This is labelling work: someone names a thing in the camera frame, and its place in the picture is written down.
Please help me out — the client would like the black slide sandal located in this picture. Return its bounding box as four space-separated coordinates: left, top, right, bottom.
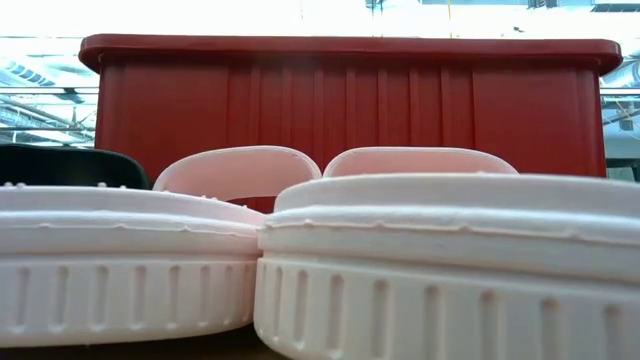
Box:
0 143 151 190

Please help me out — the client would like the pale pink slide sandal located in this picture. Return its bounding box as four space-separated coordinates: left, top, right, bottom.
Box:
0 145 323 349
253 146 640 360

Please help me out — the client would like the red plastic bin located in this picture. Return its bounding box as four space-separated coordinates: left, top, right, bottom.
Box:
78 33 624 214

